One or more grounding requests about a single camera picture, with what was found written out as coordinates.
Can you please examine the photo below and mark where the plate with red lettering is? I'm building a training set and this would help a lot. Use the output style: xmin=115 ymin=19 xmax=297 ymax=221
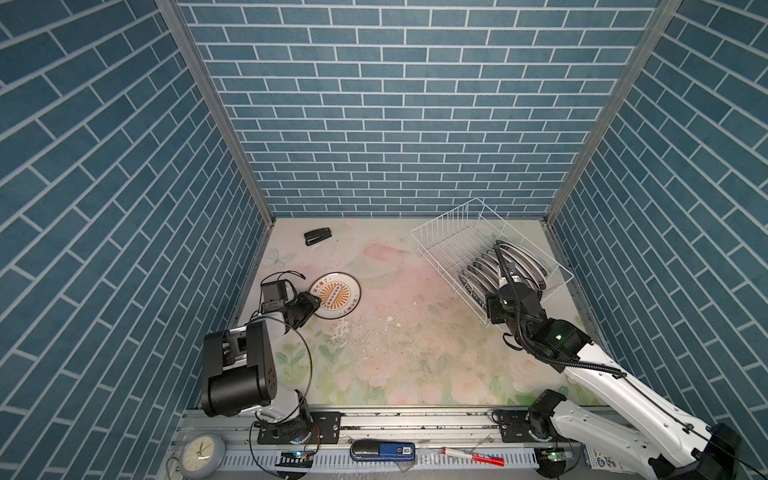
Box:
xmin=464 ymin=264 xmax=498 ymax=295

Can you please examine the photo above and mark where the plate with green rim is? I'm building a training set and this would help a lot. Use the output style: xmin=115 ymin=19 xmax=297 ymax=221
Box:
xmin=458 ymin=269 xmax=494 ymax=310

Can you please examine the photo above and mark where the left controller board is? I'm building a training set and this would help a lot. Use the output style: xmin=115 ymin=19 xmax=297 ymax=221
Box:
xmin=275 ymin=451 xmax=315 ymax=470

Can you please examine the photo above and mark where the plate with orange sun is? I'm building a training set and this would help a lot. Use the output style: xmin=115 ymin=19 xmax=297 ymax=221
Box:
xmin=309 ymin=272 xmax=362 ymax=320

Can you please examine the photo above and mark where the black stapler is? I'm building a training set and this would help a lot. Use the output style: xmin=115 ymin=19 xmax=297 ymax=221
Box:
xmin=304 ymin=227 xmax=332 ymax=246

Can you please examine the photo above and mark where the blue black handheld device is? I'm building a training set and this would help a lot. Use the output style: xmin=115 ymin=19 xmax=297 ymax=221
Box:
xmin=350 ymin=439 xmax=416 ymax=462

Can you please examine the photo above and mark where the white wire dish rack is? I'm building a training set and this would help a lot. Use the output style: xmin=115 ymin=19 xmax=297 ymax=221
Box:
xmin=411 ymin=198 xmax=574 ymax=327

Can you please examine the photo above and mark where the controller board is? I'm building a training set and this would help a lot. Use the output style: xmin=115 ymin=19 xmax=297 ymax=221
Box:
xmin=535 ymin=448 xmax=573 ymax=470
xmin=275 ymin=451 xmax=315 ymax=470

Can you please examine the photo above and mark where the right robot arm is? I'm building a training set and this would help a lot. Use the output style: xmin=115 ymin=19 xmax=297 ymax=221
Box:
xmin=485 ymin=282 xmax=742 ymax=479

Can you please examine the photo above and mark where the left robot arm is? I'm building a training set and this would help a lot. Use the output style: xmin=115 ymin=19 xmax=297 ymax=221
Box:
xmin=200 ymin=292 xmax=321 ymax=444

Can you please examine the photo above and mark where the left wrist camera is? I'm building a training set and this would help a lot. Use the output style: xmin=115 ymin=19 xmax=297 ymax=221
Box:
xmin=260 ymin=279 xmax=289 ymax=314

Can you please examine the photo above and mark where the right controller board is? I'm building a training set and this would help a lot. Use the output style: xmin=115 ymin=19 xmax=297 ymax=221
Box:
xmin=535 ymin=448 xmax=573 ymax=470

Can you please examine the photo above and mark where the aluminium mounting rail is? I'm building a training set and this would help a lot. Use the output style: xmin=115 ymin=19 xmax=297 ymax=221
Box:
xmin=157 ymin=405 xmax=682 ymax=480

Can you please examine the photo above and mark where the red handled screwdriver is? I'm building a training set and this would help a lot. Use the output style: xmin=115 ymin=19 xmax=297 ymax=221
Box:
xmin=441 ymin=447 xmax=506 ymax=467

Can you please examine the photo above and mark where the white toothpaste box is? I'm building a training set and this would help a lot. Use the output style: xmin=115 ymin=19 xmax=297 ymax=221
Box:
xmin=582 ymin=445 xmax=607 ymax=470

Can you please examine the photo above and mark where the white round clock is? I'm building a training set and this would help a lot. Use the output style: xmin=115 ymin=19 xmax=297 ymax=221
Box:
xmin=179 ymin=433 xmax=226 ymax=479

